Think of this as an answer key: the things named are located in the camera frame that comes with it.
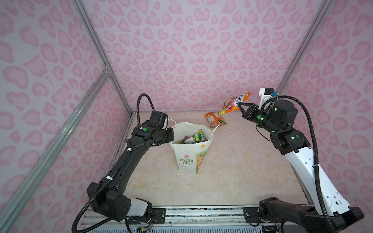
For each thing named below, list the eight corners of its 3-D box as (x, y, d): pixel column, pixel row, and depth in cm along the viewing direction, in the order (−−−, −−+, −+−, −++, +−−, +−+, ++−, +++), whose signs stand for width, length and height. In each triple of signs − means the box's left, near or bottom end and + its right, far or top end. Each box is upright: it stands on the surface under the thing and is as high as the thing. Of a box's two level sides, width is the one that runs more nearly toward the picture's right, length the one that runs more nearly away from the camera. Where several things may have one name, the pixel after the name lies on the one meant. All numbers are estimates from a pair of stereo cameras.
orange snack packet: (211, 128, 111) (211, 126, 109) (204, 116, 119) (204, 114, 117) (224, 124, 114) (225, 121, 111) (216, 113, 122) (217, 110, 119)
